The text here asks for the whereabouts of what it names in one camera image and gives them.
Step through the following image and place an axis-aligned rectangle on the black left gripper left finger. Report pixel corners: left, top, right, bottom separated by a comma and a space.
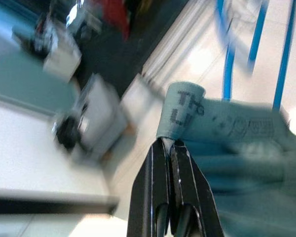
127, 139, 171, 237

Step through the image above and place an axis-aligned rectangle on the grey padded bench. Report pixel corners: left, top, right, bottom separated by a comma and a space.
73, 74, 130, 158

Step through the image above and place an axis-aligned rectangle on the blue plastic hanger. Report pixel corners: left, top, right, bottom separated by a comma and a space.
214, 0, 296, 112

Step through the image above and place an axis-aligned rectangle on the red cloth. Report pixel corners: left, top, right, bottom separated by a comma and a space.
102, 0, 133, 41

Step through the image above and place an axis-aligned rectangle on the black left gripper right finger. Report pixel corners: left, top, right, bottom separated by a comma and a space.
171, 140, 224, 237

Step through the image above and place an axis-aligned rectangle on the grey-green underwear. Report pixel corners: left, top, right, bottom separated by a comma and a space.
155, 82, 296, 237

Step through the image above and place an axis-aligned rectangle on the white shelf unit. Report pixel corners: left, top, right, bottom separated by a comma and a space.
43, 24, 82, 82

